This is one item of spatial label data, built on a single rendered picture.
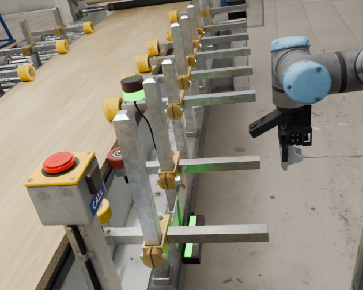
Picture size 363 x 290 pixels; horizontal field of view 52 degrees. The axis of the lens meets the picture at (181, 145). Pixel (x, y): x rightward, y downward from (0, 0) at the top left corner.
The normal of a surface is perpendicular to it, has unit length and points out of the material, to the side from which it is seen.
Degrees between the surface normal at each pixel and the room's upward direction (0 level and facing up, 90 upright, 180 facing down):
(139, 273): 0
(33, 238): 0
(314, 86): 90
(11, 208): 0
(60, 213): 90
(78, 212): 90
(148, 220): 90
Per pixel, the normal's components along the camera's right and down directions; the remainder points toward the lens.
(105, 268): 0.98, -0.07
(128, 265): -0.14, -0.86
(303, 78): -0.11, 0.51
